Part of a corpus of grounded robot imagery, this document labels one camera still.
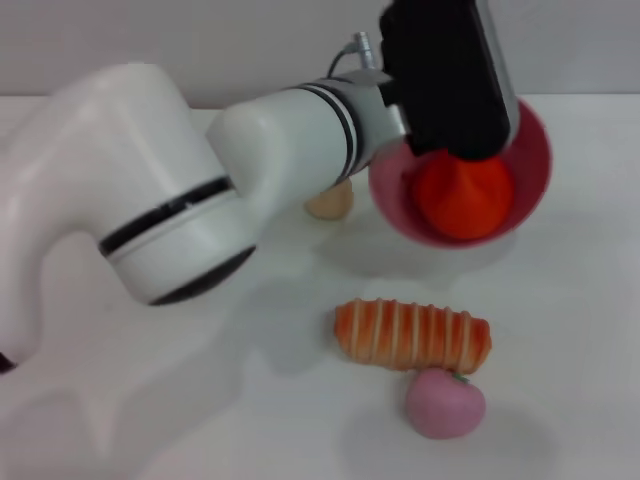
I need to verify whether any pink plastic bowl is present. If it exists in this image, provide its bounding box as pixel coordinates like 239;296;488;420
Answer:
366;96;554;249

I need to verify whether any orange toy fruit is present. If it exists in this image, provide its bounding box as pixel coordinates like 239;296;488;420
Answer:
410;151;517;242

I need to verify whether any beige toy ball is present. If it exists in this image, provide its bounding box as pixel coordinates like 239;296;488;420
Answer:
304;178;356;222

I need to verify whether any orange striped toy bread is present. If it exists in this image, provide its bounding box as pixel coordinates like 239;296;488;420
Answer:
333;296;494;377

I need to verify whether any pink toy peach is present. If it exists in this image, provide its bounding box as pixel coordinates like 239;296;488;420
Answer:
404;368;487;441

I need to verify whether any left arm cable plug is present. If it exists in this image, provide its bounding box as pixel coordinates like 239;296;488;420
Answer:
326;31;377;82

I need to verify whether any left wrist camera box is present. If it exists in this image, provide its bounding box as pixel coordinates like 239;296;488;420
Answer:
377;0;522;165

